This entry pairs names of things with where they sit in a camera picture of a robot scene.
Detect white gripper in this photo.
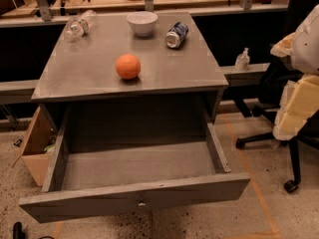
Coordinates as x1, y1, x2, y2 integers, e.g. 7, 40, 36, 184
270, 5, 319, 140

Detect orange fruit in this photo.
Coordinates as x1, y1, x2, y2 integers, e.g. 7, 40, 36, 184
116, 54, 141, 80

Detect grey cabinet with top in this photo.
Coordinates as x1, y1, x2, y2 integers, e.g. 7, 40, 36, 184
33, 13, 227, 144

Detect open grey top drawer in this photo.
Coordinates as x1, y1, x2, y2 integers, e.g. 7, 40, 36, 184
19, 100, 250, 223

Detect hand sanitizer pump bottle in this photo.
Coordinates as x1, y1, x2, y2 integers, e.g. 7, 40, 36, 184
234, 48, 250, 72

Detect black office chair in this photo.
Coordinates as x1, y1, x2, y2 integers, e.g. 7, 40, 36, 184
236, 0, 319, 193

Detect blue soda can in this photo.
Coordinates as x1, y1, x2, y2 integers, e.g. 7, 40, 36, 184
165, 22, 188, 49

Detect white ceramic bowl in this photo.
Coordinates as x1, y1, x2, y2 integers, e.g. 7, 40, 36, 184
127, 11, 158, 37

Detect clear plastic water bottle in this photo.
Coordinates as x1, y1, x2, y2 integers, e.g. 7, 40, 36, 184
65, 10, 97, 40

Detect brown cardboard box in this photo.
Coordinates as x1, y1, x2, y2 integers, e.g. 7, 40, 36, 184
13, 107, 55, 186

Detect black object on floor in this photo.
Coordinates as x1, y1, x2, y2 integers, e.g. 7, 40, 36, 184
13, 222, 26, 239

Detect grey metal rail shelf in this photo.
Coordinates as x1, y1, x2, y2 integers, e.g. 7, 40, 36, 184
0, 62, 272, 106

